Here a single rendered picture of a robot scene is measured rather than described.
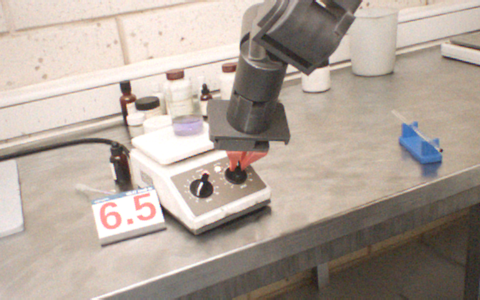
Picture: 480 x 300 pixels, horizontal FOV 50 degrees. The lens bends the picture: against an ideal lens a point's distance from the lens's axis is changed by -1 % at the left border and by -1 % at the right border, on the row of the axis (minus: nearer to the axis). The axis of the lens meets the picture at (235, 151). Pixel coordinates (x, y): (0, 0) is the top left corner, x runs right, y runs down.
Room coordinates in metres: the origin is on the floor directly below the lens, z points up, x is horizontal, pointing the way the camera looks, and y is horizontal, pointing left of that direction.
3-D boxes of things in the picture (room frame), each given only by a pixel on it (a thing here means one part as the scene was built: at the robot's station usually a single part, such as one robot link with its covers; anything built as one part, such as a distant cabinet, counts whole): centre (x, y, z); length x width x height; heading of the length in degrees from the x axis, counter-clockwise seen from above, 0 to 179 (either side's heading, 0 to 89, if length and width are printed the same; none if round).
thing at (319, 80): (1.19, -0.21, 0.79); 0.07 x 0.07 x 0.07
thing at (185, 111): (0.75, 0.07, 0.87); 0.06 x 0.05 x 0.08; 130
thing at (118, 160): (0.80, 0.20, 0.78); 0.03 x 0.03 x 0.07
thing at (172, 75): (1.09, 0.11, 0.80); 0.06 x 0.06 x 0.11
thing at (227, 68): (1.12, -0.01, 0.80); 0.06 x 0.06 x 0.10
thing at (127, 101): (1.10, 0.22, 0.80); 0.04 x 0.04 x 0.10
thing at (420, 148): (0.76, -0.30, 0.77); 0.10 x 0.03 x 0.04; 2
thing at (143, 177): (0.71, 0.07, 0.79); 0.22 x 0.13 x 0.08; 30
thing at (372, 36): (1.29, -0.38, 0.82); 0.18 x 0.13 x 0.15; 169
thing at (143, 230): (0.63, 0.16, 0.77); 0.09 x 0.06 x 0.04; 106
